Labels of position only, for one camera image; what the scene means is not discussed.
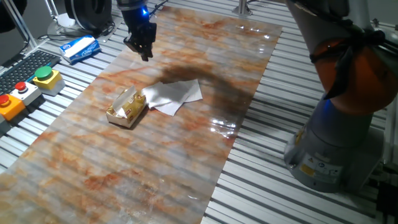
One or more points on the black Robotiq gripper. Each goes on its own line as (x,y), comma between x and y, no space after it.
(138,25)

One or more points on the red button orange box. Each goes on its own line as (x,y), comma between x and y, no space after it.
(12,109)

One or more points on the green button yellow box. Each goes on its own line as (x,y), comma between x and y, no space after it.
(46,79)

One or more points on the orange marble pattern mat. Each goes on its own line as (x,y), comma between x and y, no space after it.
(124,171)

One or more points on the red button gray box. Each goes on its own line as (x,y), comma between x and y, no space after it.
(28,93)

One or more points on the gray monitor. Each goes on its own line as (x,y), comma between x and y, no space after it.
(11,46)

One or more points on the small cardboard box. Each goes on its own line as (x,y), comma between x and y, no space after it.
(133,112)

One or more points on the gray orange KUKA robot arm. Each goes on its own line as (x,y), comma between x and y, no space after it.
(335,130)

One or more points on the black round device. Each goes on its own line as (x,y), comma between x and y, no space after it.
(90,12)

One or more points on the metal post with foot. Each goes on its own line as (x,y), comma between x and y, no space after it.
(242,7)

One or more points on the black computer keyboard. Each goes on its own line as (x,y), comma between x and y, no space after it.
(25,70)

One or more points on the blue white tissue pack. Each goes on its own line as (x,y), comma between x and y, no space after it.
(77,49)

